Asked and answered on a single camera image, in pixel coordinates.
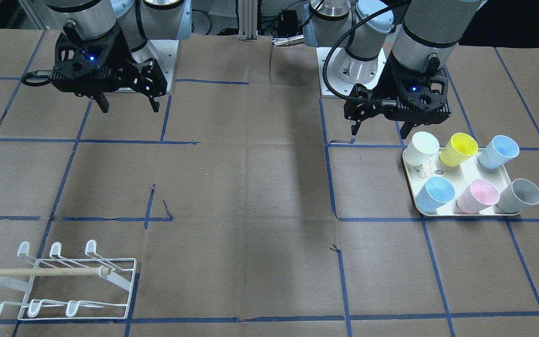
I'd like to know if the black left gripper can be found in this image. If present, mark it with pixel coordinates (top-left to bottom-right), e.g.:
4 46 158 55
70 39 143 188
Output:
343 52 452 140

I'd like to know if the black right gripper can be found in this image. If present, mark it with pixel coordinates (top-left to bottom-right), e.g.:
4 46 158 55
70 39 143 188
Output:
50 21 167 113

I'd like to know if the white plastic cup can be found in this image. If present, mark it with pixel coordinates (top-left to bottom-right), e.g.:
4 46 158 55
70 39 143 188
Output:
403 132 440 167

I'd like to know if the light blue plastic cup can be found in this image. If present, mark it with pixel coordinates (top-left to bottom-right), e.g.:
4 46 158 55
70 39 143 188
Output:
415 176 455 213

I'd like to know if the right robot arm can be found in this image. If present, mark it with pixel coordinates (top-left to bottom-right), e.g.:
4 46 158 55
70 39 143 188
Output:
42 0 192 113

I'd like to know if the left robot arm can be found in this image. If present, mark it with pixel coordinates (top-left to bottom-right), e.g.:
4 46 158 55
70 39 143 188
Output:
302 0 481 139

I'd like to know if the yellow plastic cup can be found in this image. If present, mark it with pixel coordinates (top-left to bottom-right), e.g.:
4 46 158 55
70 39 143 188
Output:
440 132 479 167

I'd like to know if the pink plastic cup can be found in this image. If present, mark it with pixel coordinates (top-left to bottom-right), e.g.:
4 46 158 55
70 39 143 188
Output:
456 179 500 214

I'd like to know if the light blue cup back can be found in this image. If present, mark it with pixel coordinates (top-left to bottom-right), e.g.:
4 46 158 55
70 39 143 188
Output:
478 135 520 170

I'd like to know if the grey plastic cup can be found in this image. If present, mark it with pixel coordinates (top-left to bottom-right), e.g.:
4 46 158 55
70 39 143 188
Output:
496 178 539 213

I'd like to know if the cream serving tray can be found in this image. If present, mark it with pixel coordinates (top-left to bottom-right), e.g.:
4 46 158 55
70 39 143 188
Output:
401 147 521 218

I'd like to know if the black power adapter box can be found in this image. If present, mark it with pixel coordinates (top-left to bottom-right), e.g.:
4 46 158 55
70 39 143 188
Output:
274 9 299 37

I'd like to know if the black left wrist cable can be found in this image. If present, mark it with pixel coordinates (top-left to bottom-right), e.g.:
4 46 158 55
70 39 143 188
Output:
323 0 410 101

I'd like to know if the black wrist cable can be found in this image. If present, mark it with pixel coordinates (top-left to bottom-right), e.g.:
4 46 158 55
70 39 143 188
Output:
21 70 54 88
323 0 410 101

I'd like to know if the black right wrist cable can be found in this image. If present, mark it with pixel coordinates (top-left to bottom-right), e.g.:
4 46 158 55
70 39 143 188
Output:
21 70 54 88

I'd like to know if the aluminium frame post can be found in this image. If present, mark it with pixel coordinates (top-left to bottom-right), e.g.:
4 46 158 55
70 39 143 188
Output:
235 0 261 41

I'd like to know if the white wire cup rack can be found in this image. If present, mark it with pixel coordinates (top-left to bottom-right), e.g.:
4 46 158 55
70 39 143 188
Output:
0 240 138 322

